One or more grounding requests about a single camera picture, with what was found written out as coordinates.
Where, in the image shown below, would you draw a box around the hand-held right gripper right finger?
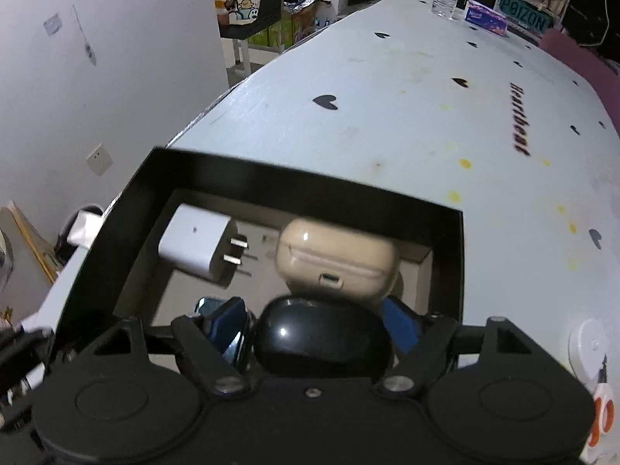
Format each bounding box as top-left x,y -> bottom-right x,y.
375,296 -> 561,396

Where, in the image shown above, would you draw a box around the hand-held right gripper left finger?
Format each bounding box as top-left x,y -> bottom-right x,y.
63,297 -> 251,399

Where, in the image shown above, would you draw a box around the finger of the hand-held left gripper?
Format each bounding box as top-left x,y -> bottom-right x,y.
0,324 -> 55,398

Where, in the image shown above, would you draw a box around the black smartwatch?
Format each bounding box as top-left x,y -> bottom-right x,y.
195,297 -> 257,366

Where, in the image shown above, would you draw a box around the glossy black case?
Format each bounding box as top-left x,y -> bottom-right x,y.
252,295 -> 395,379

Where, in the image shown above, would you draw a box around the small white charger plug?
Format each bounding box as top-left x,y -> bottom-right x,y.
157,203 -> 250,284

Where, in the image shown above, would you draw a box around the beige earbuds case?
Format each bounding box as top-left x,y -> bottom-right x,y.
275,217 -> 400,306

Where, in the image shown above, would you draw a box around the black cardboard box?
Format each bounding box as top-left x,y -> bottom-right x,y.
48,146 -> 466,374

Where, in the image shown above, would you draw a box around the round white tape measure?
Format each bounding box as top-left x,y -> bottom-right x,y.
568,319 -> 610,394

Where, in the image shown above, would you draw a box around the orange and white scissors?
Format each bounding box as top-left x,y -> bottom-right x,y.
587,382 -> 617,452

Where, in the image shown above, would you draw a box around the purple tissue pack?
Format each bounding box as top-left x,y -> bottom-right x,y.
464,3 -> 509,36

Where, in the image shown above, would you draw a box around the teal sign box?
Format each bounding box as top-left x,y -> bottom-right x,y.
496,0 -> 554,36

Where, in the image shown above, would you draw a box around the white wall socket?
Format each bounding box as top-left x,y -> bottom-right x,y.
86,143 -> 114,178

